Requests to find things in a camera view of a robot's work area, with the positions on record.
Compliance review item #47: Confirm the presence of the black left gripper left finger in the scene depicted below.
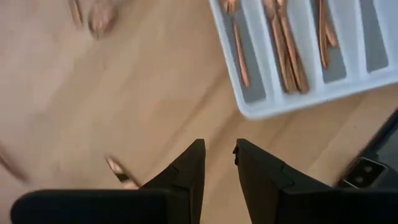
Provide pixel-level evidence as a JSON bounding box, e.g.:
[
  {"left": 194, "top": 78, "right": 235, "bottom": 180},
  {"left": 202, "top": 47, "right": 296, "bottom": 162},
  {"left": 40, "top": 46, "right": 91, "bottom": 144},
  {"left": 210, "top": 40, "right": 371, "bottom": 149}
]
[{"left": 141, "top": 139, "right": 206, "bottom": 224}]

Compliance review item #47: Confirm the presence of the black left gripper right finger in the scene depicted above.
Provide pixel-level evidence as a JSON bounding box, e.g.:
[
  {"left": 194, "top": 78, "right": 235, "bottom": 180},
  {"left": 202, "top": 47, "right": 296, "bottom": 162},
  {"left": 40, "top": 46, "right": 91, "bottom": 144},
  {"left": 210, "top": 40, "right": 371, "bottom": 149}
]
[{"left": 233, "top": 138, "right": 340, "bottom": 224}]

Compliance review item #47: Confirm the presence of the white cutlery tray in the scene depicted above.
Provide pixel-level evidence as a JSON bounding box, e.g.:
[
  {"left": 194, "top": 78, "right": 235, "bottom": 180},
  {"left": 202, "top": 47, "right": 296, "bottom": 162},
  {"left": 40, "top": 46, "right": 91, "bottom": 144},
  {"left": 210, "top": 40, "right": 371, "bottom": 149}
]
[{"left": 207, "top": 0, "right": 398, "bottom": 121}]

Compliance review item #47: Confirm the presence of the table-level camera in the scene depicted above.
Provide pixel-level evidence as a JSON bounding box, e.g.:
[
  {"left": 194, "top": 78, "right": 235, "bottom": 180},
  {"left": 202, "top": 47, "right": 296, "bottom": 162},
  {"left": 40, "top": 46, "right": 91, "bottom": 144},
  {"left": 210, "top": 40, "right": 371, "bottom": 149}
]
[{"left": 338, "top": 156, "right": 389, "bottom": 190}]

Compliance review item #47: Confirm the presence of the copper knife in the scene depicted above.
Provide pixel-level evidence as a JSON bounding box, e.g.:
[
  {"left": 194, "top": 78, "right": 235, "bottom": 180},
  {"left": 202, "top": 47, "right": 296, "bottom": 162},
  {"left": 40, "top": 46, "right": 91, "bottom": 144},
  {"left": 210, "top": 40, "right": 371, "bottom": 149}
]
[
  {"left": 276, "top": 0, "right": 311, "bottom": 94},
  {"left": 262, "top": 0, "right": 299, "bottom": 94}
]

